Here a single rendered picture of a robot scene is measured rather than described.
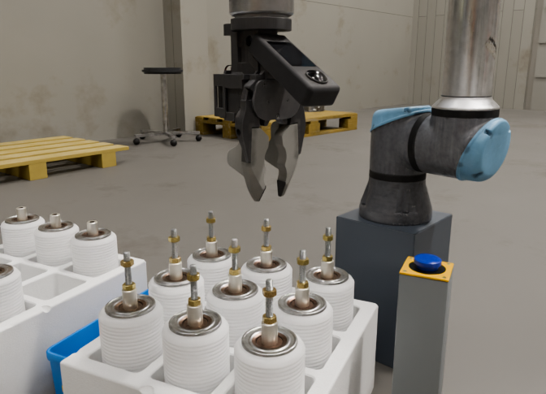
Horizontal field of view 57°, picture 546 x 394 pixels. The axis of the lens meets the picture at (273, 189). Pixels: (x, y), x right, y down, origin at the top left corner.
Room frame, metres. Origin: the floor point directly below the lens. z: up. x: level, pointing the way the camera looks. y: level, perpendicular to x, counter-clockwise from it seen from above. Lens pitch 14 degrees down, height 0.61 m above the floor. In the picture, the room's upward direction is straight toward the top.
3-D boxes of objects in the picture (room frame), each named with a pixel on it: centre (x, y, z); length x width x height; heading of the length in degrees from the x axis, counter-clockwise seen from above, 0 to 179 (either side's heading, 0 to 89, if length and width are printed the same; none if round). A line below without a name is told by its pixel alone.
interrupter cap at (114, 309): (0.70, 0.22, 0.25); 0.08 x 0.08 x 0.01
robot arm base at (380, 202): (1.02, -0.26, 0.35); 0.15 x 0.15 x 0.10
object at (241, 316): (0.76, 0.06, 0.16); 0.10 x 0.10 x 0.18
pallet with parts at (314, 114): (4.73, -0.06, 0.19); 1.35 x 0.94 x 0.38; 139
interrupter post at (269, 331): (0.60, 0.00, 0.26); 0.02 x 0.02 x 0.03
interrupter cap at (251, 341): (0.60, 0.00, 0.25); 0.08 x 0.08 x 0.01
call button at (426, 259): (0.70, -0.23, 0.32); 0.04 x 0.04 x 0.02
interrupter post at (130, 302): (0.70, 0.22, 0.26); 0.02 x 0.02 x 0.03
